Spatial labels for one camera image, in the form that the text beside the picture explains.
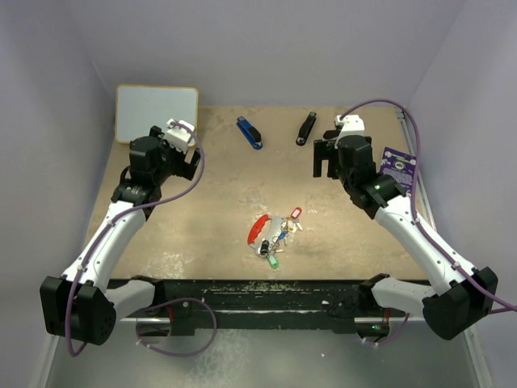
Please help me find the small whiteboard yellow frame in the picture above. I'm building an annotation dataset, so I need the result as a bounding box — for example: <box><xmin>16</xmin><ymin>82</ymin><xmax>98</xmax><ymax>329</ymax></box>
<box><xmin>115</xmin><ymin>84</ymin><xmax>199</xmax><ymax>144</ymax></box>

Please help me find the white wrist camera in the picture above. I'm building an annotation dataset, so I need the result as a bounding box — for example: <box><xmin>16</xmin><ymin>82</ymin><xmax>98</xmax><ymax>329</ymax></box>
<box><xmin>334</xmin><ymin>114</ymin><xmax>365</xmax><ymax>142</ymax></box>
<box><xmin>164</xmin><ymin>119</ymin><xmax>196</xmax><ymax>154</ymax></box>

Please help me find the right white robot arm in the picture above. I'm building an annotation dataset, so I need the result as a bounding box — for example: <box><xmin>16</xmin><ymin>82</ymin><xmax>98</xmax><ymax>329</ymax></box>
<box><xmin>313</xmin><ymin>135</ymin><xmax>498</xmax><ymax>340</ymax></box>

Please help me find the grey black stapler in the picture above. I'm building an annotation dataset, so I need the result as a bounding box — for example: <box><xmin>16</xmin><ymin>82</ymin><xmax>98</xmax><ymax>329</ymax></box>
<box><xmin>322</xmin><ymin>129</ymin><xmax>341</xmax><ymax>140</ymax></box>

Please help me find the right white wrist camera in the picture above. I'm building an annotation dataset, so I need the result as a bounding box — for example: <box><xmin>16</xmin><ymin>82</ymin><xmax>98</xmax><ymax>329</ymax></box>
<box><xmin>334</xmin><ymin>114</ymin><xmax>365</xmax><ymax>142</ymax></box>

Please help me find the key with yellow tag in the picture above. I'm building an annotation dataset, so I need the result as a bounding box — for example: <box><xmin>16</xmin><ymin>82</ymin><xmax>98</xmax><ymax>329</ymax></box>
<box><xmin>287</xmin><ymin>220</ymin><xmax>303</xmax><ymax>233</ymax></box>

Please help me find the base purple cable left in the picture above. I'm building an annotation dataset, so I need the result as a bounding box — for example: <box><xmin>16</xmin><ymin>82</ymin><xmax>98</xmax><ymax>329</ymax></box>
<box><xmin>135</xmin><ymin>297</ymin><xmax>218</xmax><ymax>357</ymax></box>

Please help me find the purple card package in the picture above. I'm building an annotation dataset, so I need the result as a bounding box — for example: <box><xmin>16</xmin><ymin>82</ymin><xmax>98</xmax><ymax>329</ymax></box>
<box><xmin>380</xmin><ymin>147</ymin><xmax>416</xmax><ymax>196</ymax></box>

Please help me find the blue stapler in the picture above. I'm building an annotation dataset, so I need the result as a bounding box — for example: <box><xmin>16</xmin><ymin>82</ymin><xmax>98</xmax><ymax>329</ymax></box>
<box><xmin>236</xmin><ymin>116</ymin><xmax>263</xmax><ymax>150</ymax></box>

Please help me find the key with red tag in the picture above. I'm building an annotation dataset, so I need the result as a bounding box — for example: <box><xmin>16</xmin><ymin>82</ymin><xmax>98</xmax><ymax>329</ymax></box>
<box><xmin>290</xmin><ymin>207</ymin><xmax>303</xmax><ymax>221</ymax></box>

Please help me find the key with black tag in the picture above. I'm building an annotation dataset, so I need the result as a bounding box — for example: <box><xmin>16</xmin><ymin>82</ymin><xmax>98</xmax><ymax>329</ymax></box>
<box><xmin>259</xmin><ymin>239</ymin><xmax>270</xmax><ymax>256</ymax></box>

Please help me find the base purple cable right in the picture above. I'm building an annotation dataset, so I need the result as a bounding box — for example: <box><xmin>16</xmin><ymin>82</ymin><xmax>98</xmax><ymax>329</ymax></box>
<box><xmin>361</xmin><ymin>313</ymin><xmax>410</xmax><ymax>348</ymax></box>

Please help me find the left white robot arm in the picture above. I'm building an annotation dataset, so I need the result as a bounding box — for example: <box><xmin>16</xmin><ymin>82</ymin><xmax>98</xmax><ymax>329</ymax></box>
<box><xmin>40</xmin><ymin>120</ymin><xmax>204</xmax><ymax>356</ymax></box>

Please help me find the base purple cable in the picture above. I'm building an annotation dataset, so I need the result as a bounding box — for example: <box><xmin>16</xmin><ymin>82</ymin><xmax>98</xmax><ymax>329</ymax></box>
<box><xmin>135</xmin><ymin>297</ymin><xmax>218</xmax><ymax>357</ymax></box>
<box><xmin>361</xmin><ymin>313</ymin><xmax>410</xmax><ymax>348</ymax></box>

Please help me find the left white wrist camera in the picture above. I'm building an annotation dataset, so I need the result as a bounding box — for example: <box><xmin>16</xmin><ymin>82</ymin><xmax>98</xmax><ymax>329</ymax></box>
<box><xmin>164</xmin><ymin>119</ymin><xmax>196</xmax><ymax>154</ymax></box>

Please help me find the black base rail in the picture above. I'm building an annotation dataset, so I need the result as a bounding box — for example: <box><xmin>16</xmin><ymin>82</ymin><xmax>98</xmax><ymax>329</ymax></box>
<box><xmin>119</xmin><ymin>274</ymin><xmax>409</xmax><ymax>337</ymax></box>

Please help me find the key with green tag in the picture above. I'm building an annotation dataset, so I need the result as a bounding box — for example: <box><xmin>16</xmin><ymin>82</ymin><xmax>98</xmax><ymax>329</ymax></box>
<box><xmin>267</xmin><ymin>254</ymin><xmax>279</xmax><ymax>269</ymax></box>

